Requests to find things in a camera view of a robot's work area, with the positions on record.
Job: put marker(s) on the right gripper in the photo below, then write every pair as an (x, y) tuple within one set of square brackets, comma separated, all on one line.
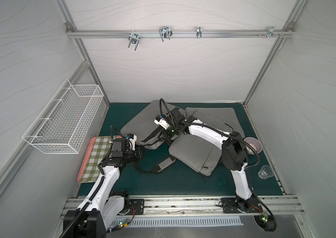
[(168, 136)]

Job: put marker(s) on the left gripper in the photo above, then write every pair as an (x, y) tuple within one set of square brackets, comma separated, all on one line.
[(138, 153)]

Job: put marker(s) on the grey laptop bag with strap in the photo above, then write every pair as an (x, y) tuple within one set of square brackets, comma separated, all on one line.
[(148, 133)]

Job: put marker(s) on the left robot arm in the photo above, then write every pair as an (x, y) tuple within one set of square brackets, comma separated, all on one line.
[(104, 211)]

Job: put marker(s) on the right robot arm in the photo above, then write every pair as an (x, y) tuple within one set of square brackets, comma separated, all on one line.
[(234, 157)]

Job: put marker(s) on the grey laptop sleeve front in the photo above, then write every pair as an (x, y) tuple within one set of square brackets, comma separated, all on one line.
[(199, 147)]

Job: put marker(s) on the grey laptop sleeve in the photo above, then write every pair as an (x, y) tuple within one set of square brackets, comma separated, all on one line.
[(199, 147), (224, 119)]

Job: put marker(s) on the grey laptop sleeve back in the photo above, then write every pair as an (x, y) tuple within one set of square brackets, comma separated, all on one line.
[(224, 119)]

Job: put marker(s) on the green checkered cloth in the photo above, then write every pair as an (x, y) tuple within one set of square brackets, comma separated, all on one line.
[(96, 160)]

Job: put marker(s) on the pink bowl with snacks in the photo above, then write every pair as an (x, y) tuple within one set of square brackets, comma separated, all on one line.
[(253, 143)]

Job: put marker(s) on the metal hook clamp middle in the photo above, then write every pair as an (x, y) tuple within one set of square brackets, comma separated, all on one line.
[(165, 33)]

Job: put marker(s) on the metal hook clamp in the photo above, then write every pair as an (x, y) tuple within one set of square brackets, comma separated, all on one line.
[(134, 39), (271, 33), (165, 33)]

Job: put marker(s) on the metal hook small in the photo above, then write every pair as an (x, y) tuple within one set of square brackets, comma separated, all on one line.
[(199, 32)]

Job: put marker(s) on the metal hook clamp left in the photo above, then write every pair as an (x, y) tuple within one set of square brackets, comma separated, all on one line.
[(134, 39)]

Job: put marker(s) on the clear plastic cup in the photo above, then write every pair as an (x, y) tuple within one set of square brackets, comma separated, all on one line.
[(266, 172)]

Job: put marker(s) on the aluminium crossbar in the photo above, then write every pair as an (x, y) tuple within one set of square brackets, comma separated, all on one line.
[(184, 34)]

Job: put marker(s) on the metal hook clamp right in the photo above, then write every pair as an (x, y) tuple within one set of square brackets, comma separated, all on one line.
[(271, 33)]

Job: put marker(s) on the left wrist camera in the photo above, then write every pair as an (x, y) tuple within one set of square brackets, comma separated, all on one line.
[(132, 140)]

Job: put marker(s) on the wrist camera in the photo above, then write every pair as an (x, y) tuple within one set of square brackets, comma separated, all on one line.
[(132, 140), (159, 120)]

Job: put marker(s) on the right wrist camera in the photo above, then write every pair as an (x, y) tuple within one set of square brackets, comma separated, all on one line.
[(159, 120)]

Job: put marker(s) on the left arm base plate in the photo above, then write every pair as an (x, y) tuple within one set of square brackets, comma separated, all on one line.
[(133, 206)]

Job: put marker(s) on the white wire basket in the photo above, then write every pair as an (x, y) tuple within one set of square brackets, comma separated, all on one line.
[(63, 124)]

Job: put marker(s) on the aluminium front rail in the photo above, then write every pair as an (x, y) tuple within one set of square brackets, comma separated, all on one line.
[(175, 206)]

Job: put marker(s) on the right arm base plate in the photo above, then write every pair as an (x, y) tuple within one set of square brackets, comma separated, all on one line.
[(229, 205)]

